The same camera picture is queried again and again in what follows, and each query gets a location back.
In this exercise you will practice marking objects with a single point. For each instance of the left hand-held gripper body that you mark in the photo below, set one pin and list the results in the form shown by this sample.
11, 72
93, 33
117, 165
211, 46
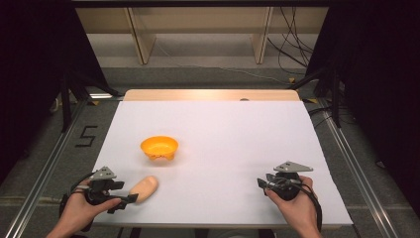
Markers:
99, 193

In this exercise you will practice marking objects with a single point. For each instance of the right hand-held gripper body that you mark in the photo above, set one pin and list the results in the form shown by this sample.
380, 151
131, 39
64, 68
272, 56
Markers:
286, 186

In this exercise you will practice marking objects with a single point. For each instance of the beige bread roll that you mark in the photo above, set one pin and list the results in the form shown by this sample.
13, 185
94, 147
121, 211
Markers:
144, 189

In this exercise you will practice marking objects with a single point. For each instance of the person's right hand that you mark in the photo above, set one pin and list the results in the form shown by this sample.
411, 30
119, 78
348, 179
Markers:
297, 208

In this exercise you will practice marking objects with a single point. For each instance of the person's left hand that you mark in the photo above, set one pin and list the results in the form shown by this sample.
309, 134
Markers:
81, 213

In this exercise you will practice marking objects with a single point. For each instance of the white table cover sheet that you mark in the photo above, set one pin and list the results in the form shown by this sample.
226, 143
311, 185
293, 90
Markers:
218, 155

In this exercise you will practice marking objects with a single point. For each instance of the orange plastic bowl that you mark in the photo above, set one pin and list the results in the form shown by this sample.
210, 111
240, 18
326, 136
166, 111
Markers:
159, 146

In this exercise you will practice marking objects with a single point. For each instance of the light wooden table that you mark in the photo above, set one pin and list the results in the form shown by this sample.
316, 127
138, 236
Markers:
211, 95

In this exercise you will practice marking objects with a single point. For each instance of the black stand legs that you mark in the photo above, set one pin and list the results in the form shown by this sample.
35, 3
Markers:
330, 89
71, 92

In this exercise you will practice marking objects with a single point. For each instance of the black curtain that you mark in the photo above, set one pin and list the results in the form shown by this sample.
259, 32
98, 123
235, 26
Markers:
36, 76
379, 92

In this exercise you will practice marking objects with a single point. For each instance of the beige wooden furniture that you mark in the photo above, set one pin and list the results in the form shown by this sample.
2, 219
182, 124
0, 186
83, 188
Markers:
201, 20

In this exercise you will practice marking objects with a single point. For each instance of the aluminium floor rail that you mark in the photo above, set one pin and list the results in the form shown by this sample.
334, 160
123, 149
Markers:
43, 175
358, 172

